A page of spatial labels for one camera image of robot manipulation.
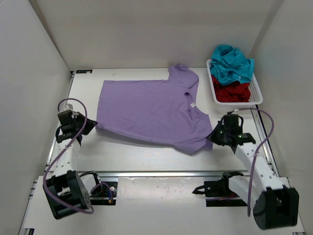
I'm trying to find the purple t shirt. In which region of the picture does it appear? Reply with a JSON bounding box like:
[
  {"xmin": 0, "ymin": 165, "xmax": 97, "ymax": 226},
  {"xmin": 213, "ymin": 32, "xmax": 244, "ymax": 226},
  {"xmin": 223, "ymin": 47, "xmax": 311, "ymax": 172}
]
[{"xmin": 96, "ymin": 64, "xmax": 213, "ymax": 155}]

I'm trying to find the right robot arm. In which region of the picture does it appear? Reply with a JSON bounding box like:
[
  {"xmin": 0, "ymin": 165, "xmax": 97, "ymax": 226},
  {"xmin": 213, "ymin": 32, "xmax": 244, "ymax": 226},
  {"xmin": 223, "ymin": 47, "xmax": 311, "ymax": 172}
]
[{"xmin": 207, "ymin": 112, "xmax": 299, "ymax": 230}]

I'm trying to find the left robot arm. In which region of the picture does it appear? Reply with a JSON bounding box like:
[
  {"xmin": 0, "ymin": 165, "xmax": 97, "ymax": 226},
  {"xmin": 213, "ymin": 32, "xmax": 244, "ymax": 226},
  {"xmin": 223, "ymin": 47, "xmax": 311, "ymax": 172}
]
[{"xmin": 44, "ymin": 110, "xmax": 98, "ymax": 219}]

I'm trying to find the red t shirt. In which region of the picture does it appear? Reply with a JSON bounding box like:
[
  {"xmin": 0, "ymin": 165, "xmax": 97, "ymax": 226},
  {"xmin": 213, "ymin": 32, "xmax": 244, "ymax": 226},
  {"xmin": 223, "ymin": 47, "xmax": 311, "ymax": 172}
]
[{"xmin": 212, "ymin": 76, "xmax": 251, "ymax": 103}]

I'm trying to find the white plastic basket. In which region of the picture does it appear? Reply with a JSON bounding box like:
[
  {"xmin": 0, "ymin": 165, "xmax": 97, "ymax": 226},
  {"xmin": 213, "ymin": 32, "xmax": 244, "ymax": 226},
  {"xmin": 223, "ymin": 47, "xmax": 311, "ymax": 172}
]
[{"xmin": 206, "ymin": 59, "xmax": 263, "ymax": 107}]

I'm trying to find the black label sticker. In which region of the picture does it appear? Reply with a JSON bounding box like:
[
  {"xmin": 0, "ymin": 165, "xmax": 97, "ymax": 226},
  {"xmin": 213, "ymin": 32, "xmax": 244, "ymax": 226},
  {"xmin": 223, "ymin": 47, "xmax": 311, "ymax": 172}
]
[{"xmin": 75, "ymin": 70, "xmax": 93, "ymax": 74}]

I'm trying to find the teal t shirt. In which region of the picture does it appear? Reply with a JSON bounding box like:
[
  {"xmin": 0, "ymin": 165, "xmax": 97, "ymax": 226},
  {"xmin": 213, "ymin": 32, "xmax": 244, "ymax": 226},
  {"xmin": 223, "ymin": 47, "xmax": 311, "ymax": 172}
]
[{"xmin": 209, "ymin": 45, "xmax": 254, "ymax": 86}]

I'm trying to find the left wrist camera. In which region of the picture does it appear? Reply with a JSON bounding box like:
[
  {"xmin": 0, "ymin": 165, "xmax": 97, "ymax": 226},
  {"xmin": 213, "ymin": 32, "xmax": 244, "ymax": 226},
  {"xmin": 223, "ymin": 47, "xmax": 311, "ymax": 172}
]
[{"xmin": 62, "ymin": 103, "xmax": 73, "ymax": 112}]

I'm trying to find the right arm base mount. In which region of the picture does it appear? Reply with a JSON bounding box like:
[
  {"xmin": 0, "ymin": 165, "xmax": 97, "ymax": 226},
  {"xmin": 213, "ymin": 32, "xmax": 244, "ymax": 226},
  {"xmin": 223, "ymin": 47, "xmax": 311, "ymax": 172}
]
[{"xmin": 192, "ymin": 171, "xmax": 246, "ymax": 207}]

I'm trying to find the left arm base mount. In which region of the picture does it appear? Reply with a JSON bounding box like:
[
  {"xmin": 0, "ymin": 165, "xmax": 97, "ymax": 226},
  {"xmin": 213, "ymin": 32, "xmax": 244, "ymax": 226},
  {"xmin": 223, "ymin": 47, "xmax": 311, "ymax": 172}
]
[{"xmin": 78, "ymin": 171, "xmax": 118, "ymax": 206}]

